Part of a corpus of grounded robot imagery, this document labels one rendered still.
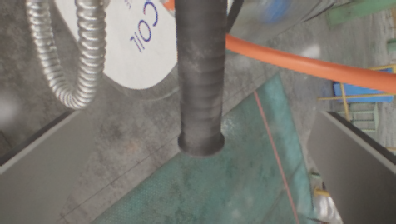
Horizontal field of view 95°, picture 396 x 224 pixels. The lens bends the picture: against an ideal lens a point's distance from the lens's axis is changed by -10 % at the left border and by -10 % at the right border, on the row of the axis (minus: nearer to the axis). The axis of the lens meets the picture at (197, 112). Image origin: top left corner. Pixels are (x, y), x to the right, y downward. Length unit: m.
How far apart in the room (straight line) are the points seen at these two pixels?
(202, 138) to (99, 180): 1.29
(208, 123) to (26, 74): 1.28
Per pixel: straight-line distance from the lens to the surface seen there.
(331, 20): 5.06
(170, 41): 0.46
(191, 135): 0.16
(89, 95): 0.19
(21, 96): 1.36
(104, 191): 1.46
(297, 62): 0.18
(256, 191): 2.44
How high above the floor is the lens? 1.35
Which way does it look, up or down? 52 degrees down
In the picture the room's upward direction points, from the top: 87 degrees clockwise
